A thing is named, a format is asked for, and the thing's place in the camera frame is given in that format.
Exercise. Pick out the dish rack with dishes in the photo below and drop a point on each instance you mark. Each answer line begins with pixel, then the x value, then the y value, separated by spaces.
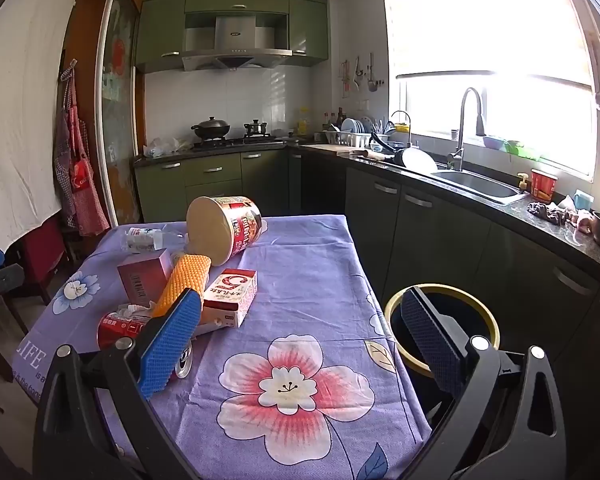
pixel 350 137

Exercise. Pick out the black granite countertop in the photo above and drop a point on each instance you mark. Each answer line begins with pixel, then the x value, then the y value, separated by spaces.
pixel 510 220

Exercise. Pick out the pink plastic bag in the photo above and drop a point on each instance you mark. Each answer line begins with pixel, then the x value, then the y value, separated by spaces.
pixel 586 222

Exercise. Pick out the red and white carton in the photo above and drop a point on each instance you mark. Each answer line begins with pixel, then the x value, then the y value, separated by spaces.
pixel 230 295

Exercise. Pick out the steel range hood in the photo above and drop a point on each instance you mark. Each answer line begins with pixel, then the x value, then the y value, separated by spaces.
pixel 235 35

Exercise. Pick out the purple floral tablecloth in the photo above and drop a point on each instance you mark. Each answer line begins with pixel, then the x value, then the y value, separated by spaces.
pixel 305 285

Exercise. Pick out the green bowl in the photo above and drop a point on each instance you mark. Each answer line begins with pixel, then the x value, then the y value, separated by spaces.
pixel 520 150

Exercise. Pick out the wooden rolling pin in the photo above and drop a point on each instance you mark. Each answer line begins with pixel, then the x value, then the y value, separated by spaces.
pixel 370 155

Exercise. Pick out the steel sink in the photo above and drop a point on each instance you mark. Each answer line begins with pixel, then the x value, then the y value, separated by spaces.
pixel 475 185

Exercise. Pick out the red instant noodle cup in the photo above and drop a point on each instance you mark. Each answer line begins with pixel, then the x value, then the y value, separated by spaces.
pixel 544 187

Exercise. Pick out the crushed clear plastic bottle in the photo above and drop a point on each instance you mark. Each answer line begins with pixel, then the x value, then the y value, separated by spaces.
pixel 145 240

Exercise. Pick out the crumpled dark dishcloth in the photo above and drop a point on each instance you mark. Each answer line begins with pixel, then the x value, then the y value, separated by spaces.
pixel 545 211

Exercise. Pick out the red drink can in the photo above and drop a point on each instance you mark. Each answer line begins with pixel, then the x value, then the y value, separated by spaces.
pixel 115 330

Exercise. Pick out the wooden cutting board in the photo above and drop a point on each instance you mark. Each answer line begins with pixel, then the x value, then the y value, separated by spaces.
pixel 330 148

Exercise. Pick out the glass sliding door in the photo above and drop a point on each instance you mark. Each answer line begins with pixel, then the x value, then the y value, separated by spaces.
pixel 117 110

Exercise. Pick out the dark bin with yellow rim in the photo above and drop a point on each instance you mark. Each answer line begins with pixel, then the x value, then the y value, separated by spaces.
pixel 445 288

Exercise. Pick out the curved kitchen faucet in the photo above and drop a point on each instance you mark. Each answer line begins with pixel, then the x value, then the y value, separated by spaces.
pixel 461 125

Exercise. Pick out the kitchen window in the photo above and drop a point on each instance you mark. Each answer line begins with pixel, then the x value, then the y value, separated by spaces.
pixel 480 35

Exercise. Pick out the white hanging sheet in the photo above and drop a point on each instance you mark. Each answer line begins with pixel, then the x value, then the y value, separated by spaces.
pixel 20 110

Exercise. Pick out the dark base cabinets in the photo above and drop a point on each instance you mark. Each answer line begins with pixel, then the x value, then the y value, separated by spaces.
pixel 430 230

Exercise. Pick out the gas stove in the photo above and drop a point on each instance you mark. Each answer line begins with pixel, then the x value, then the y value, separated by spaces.
pixel 240 142

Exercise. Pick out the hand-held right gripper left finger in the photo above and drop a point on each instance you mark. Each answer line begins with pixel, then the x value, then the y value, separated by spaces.
pixel 170 340

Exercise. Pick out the purple bowl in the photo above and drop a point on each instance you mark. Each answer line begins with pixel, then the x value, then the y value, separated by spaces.
pixel 495 143

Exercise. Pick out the soap dispenser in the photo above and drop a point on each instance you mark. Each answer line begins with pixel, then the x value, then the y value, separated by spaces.
pixel 522 185

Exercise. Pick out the small steel pot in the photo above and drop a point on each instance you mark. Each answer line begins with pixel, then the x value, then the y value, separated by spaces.
pixel 256 129

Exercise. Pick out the crumpled plastic bags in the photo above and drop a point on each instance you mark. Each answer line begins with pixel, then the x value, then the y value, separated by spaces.
pixel 162 149

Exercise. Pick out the instant noodle paper bucket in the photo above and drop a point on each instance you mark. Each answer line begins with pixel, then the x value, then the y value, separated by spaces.
pixel 215 230

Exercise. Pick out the row of hanging utensils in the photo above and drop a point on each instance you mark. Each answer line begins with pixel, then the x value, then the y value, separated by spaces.
pixel 358 72

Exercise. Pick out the white plate by sink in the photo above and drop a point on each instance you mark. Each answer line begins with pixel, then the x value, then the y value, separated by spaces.
pixel 422 161

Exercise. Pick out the black frying pan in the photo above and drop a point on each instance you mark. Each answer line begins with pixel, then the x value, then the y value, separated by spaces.
pixel 387 147

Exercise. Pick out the small white tissue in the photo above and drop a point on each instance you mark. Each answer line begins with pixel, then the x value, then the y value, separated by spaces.
pixel 132 310

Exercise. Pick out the yellow oil bottle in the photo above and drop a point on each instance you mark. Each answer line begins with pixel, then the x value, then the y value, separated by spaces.
pixel 304 122

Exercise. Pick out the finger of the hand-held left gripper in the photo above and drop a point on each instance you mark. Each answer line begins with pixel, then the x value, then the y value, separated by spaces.
pixel 0 280

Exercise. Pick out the red checked apron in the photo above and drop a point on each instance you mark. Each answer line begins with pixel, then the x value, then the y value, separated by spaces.
pixel 80 180

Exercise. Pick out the green base cabinets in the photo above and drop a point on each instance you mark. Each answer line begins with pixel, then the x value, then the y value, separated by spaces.
pixel 215 170

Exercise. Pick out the red chair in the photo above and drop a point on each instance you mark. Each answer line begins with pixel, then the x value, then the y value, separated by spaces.
pixel 42 250

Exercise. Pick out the black wok with lid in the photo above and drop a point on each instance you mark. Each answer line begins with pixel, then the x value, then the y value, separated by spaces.
pixel 211 127

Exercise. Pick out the green wall cabinets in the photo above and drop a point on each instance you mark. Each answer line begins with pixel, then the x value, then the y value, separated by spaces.
pixel 162 25

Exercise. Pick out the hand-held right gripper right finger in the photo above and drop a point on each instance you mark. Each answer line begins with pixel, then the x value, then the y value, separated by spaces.
pixel 430 345

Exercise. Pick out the pink carton box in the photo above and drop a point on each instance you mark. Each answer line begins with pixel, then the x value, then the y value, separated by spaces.
pixel 140 275

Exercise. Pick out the group of sauce bottles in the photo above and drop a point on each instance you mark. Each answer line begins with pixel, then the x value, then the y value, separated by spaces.
pixel 333 121

